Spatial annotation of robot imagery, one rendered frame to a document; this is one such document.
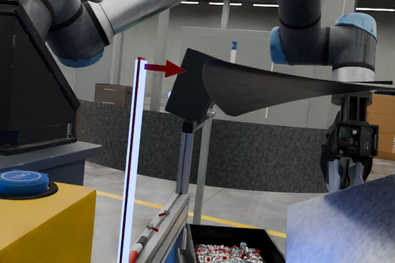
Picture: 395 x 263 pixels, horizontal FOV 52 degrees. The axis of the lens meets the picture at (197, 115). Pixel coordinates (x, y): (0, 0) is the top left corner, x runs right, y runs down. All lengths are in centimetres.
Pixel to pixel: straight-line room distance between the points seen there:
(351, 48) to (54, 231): 63
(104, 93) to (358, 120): 685
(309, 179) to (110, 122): 128
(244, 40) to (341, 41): 606
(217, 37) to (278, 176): 474
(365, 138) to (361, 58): 15
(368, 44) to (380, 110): 786
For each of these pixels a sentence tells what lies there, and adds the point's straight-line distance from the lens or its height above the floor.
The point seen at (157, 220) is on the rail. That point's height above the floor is 86.
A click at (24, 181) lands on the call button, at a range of 33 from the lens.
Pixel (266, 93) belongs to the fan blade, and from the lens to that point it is 57.
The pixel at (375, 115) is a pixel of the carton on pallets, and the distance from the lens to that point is 866.
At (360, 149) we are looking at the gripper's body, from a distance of 73.
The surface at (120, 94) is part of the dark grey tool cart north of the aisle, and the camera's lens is 729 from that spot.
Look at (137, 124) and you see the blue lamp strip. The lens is 56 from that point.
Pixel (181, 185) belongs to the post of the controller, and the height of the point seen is 88.
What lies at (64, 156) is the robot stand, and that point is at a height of 100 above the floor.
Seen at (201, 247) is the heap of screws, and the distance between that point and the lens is 83.
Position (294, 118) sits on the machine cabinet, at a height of 71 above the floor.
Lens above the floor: 117
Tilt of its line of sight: 5 degrees down
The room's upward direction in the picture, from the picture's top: 6 degrees clockwise
